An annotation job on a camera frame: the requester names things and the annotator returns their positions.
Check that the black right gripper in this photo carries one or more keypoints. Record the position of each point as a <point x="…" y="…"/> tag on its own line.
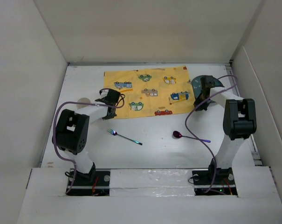
<point x="203" y="107"/>

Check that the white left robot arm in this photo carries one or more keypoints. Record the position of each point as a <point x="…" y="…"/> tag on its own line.
<point x="71" y="124"/>

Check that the iridescent fork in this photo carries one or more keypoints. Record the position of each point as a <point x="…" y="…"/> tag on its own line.
<point x="114" y="133"/>

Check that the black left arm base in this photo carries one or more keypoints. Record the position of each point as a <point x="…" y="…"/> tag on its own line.
<point x="95" y="183"/>

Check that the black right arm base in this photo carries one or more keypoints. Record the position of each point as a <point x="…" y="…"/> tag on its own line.
<point x="213" y="182"/>

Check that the purple iridescent spoon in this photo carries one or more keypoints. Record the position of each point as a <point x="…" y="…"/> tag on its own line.
<point x="178" y="135"/>

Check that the teal round plate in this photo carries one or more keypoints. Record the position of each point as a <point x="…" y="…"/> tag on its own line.
<point x="197" y="86"/>

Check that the pink cup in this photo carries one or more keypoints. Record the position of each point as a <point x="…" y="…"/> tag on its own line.
<point x="84" y="101"/>

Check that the yellow cartoon print cloth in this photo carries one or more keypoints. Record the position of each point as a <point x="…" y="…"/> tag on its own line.
<point x="152" y="92"/>

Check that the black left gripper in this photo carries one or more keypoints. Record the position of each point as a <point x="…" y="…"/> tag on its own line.
<point x="108" y="116"/>

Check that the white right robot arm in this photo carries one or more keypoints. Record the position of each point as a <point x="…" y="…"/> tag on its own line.
<point x="239" y="122"/>

